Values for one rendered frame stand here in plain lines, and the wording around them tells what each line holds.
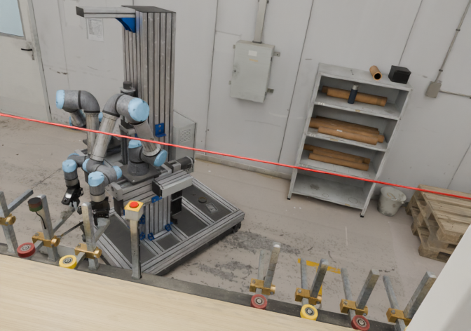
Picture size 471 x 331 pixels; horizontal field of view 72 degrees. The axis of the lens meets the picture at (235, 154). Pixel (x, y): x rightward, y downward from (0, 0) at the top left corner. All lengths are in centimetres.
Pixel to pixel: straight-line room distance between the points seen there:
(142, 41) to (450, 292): 203
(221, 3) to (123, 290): 303
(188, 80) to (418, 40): 254
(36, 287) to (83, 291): 22
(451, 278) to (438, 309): 4
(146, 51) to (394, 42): 256
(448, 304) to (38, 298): 168
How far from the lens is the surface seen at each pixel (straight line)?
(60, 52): 503
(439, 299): 45
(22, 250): 210
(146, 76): 226
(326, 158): 387
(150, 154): 209
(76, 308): 178
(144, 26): 219
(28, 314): 182
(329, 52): 380
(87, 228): 196
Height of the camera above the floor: 230
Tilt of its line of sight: 29 degrees down
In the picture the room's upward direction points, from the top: 8 degrees clockwise
